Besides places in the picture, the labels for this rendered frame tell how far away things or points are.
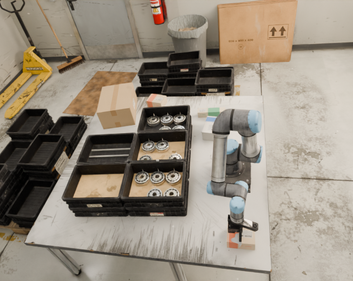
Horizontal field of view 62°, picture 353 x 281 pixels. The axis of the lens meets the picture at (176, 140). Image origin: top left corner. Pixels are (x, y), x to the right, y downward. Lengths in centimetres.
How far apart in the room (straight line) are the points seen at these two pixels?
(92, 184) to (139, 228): 47
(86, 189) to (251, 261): 117
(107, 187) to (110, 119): 78
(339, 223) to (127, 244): 179
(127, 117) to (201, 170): 86
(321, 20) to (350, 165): 231
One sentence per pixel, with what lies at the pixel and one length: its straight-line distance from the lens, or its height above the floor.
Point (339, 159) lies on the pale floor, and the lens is 334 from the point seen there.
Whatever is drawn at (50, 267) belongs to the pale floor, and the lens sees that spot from 300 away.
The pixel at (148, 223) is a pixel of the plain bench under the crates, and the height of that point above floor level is 70.
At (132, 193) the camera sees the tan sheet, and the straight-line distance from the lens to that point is 201.
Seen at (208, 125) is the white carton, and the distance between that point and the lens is 239.
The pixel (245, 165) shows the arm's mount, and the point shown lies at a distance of 207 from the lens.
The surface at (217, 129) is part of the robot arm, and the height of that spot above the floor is 135.
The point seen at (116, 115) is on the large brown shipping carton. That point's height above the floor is 84.
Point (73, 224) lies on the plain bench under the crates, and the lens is 220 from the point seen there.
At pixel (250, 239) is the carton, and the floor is 78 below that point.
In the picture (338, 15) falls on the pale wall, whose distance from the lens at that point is 488.
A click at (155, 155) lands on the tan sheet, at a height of 83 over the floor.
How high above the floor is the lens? 240
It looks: 44 degrees down
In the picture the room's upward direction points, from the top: 12 degrees counter-clockwise
